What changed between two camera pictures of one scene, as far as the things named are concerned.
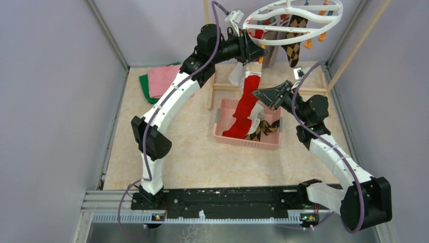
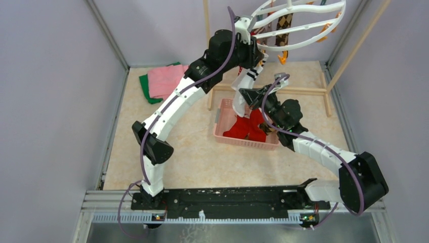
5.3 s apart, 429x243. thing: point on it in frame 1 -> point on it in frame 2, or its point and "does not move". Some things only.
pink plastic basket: x=224 y=119 does not move
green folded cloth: x=144 y=81 does not move
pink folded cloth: x=161 y=79 does not move
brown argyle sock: x=292 y=50 -> x=284 y=22
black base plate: x=269 y=197 does not move
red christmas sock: x=252 y=83 -> x=246 y=128
